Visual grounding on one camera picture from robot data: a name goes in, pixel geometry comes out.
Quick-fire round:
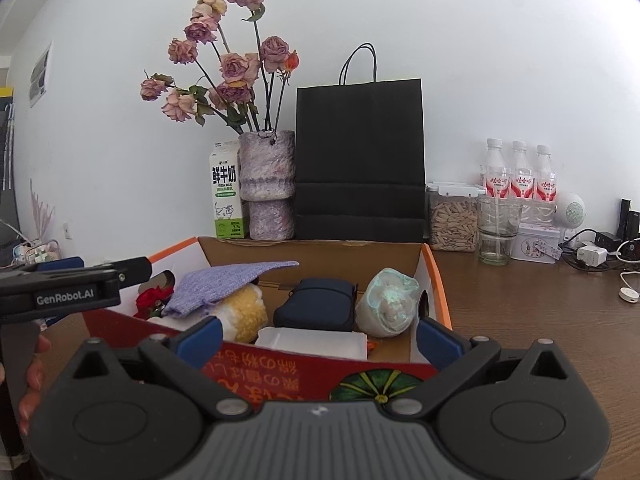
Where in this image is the clear jar of seeds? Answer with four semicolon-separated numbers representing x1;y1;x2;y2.
426;181;487;252

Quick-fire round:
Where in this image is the black upright device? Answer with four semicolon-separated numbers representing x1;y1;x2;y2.
620;198;640;241

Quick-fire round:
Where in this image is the purple white textured vase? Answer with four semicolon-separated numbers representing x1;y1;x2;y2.
237;129;297;241

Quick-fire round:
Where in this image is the white round speaker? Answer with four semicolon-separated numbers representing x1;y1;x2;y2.
555;192;586;241

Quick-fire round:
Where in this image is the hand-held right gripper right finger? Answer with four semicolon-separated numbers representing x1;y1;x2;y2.
387;318;569;419

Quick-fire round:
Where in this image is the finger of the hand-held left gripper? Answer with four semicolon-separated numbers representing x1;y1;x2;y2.
30;256;85;273
0;256;152;286

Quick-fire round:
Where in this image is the white charger with cables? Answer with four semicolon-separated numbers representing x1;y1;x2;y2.
560;229;601;271

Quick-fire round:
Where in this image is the translucent plastic bag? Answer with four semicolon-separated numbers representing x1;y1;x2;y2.
356;267;421;338

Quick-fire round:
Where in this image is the yellow fluffy plush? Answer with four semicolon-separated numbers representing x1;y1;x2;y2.
215;284;269;344

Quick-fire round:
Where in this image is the pink feather wall decoration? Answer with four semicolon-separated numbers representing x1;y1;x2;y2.
29;177;56;238

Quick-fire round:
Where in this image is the white green milk carton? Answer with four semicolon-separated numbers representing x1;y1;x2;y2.
208;140;248;239

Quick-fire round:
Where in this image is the red orange cardboard box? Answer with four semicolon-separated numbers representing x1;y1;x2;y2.
82;236;453;403

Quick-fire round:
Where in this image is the red artificial rose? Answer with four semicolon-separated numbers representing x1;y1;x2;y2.
134;286;174;321

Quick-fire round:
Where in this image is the clear glass cup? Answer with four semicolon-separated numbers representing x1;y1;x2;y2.
476;196;523;266

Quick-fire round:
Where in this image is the white plastic container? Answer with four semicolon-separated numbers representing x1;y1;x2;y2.
255;326;369;361

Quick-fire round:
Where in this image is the dried pink rose bouquet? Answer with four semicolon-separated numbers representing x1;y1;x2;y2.
140;0;301;136

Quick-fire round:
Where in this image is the white printed tin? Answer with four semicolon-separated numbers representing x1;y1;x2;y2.
510;223;562;265

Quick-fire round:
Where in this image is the dark navy zip case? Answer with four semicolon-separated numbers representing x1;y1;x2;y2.
272;277;359;333

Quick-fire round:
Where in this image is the black paper bag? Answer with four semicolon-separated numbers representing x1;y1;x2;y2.
293;42;427;243

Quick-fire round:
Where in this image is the purple knit pouch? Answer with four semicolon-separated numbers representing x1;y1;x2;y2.
162;260;300;321

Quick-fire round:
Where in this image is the white charger plug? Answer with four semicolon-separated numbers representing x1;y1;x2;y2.
576;245;608;267

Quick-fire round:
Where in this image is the red label water bottle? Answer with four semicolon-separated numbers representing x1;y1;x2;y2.
481;138;510;201
507;141;533;201
532;144;558;204

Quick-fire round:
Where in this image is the person's left hand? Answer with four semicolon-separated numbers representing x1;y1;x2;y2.
19;333;52;437

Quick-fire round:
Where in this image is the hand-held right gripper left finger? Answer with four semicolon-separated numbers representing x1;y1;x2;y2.
70;316;251;419

